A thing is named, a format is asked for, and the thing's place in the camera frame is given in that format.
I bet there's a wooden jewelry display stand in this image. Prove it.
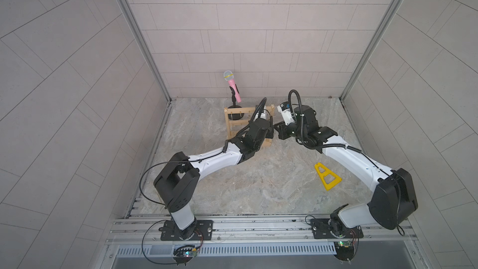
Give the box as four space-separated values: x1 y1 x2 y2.
224 104 276 148

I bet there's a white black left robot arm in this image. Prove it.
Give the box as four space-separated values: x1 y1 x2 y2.
139 98 273 240

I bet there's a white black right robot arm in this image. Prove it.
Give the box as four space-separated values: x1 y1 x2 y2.
274 100 418 238

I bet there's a black microphone stand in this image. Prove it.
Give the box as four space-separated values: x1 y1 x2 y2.
228 87 244 120

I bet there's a pink toy microphone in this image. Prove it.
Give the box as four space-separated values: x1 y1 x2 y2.
224 70 241 103

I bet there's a yellow plastic triangle piece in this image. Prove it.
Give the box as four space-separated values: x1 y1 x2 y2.
314 163 342 191

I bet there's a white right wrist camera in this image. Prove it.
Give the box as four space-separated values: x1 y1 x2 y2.
277 102 296 126

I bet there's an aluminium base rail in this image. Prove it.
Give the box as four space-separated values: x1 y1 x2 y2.
106 215 417 261

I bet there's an aluminium corner frame post right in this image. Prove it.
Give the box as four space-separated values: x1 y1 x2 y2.
340 0 404 103

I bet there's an aluminium corner frame post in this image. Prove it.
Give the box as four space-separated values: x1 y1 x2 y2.
117 0 172 105
340 0 404 103

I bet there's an aluminium corner frame post left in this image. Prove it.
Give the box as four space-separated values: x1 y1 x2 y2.
117 0 172 105

